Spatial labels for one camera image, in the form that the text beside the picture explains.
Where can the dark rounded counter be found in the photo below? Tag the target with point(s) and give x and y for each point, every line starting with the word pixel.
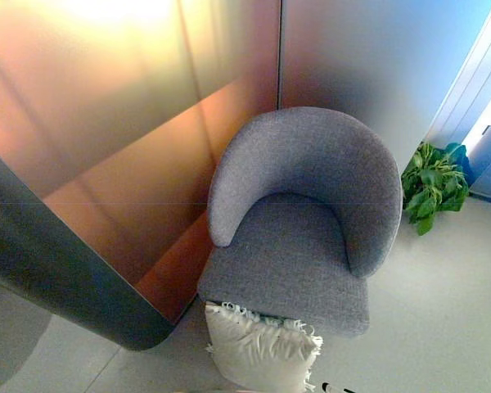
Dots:
pixel 65 270

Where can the grey storage box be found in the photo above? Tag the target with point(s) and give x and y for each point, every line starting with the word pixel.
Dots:
pixel 489 163

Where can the white fringed pillow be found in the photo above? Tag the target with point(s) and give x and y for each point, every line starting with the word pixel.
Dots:
pixel 253 352

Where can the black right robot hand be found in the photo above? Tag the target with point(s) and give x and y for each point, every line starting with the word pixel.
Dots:
pixel 331 388

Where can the grey fabric armchair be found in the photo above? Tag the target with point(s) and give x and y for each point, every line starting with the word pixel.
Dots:
pixel 294 254

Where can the green leafy potted plant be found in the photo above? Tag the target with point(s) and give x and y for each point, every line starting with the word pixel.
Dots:
pixel 431 186

